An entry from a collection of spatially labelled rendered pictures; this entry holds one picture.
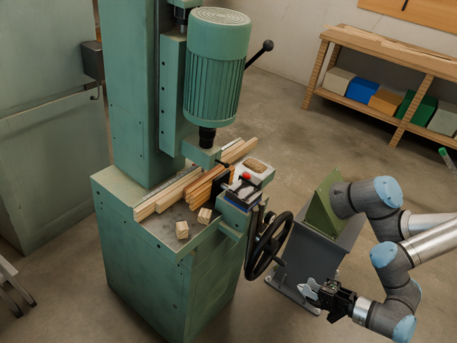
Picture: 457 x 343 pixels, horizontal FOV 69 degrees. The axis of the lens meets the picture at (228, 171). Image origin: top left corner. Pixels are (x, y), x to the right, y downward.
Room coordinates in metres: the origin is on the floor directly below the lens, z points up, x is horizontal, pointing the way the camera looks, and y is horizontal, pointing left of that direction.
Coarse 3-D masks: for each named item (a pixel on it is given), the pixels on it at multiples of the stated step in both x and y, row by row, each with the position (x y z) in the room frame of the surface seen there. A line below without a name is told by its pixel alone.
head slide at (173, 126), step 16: (176, 32) 1.03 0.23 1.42; (160, 48) 0.99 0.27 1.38; (176, 48) 0.96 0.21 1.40; (160, 64) 0.99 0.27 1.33; (176, 64) 0.95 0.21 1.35; (160, 80) 0.99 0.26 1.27; (176, 80) 0.95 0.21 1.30; (160, 96) 0.99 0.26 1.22; (176, 96) 0.95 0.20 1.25; (160, 112) 0.99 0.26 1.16; (176, 112) 0.95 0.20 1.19; (160, 128) 0.99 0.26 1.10; (176, 128) 0.96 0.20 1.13; (192, 128) 1.03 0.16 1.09; (160, 144) 0.99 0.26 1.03; (176, 144) 0.96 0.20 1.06
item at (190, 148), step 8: (192, 136) 1.01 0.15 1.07; (184, 144) 0.97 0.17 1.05; (192, 144) 0.96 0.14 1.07; (184, 152) 0.97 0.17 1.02; (192, 152) 0.95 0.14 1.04; (200, 152) 0.93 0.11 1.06; (208, 152) 0.93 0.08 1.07; (216, 152) 0.94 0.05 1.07; (192, 160) 0.95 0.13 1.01; (200, 160) 0.93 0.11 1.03; (208, 160) 0.91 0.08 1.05; (208, 168) 0.91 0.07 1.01
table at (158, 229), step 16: (240, 160) 1.15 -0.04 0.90; (256, 176) 1.06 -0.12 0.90; (272, 176) 1.11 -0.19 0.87; (176, 208) 0.80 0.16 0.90; (208, 208) 0.83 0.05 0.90; (144, 224) 0.71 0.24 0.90; (160, 224) 0.72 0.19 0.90; (192, 224) 0.75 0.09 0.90; (208, 224) 0.76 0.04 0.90; (224, 224) 0.80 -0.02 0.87; (160, 240) 0.66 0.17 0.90; (176, 240) 0.67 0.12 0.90; (192, 240) 0.68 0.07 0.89; (240, 240) 0.76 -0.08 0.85; (176, 256) 0.62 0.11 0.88
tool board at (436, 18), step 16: (368, 0) 4.00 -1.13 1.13; (384, 0) 3.93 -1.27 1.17; (400, 0) 3.86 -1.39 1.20; (416, 0) 3.79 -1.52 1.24; (432, 0) 3.73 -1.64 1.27; (448, 0) 3.67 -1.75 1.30; (400, 16) 3.83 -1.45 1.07; (416, 16) 3.76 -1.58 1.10; (432, 16) 3.70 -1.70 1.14; (448, 16) 3.64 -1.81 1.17
